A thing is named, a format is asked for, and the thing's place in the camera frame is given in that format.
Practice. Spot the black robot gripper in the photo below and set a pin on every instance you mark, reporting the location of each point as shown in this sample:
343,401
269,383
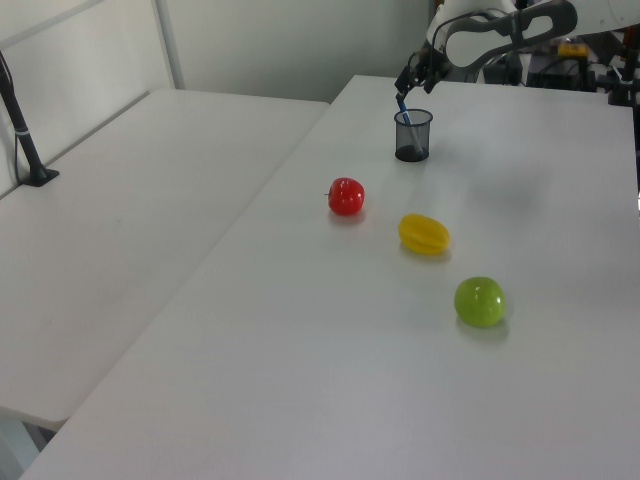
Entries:
427,65

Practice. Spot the blue and white marker pen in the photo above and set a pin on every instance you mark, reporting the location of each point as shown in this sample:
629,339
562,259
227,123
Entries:
405,116

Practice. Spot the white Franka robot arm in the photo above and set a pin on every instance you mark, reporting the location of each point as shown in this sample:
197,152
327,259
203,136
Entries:
467,50

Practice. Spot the black mesh pen holder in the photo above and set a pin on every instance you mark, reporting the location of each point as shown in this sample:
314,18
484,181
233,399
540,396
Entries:
424,135

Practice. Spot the red toy apple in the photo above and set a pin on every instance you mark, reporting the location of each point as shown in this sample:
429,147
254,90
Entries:
346,197

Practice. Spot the black electronic equipment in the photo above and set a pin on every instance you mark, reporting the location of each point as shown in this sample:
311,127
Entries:
555,75

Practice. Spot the yellow toy starfruit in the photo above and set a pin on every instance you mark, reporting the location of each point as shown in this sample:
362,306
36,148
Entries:
425,235

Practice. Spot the yellow box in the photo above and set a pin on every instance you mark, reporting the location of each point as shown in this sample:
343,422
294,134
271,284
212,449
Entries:
572,50

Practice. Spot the black clamp stand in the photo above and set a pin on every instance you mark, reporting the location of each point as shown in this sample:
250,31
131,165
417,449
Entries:
625,90

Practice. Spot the green toy apple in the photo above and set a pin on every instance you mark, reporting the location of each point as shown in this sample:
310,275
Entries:
480,302

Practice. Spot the white adjacent table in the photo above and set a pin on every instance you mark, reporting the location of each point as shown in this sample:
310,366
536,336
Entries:
125,200

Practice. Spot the black camera pole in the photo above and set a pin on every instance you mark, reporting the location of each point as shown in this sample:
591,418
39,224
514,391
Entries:
25,145

